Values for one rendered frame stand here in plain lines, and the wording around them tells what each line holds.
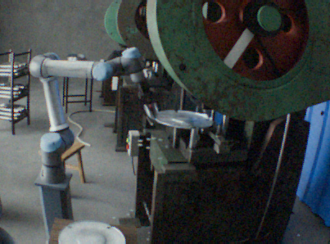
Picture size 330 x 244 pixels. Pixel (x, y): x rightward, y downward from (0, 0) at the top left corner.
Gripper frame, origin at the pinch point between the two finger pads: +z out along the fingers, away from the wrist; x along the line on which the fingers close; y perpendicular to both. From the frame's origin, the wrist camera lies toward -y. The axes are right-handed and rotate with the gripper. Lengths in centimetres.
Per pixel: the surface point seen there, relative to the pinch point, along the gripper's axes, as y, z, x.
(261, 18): 54, -39, 41
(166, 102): -150, 50, 33
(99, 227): 35, 24, -45
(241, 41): 45, -31, 34
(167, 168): 25.7, 14.0, -5.6
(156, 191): 26.1, 22.6, -13.8
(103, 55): -660, 49, 12
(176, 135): 5.0, 11.4, 6.1
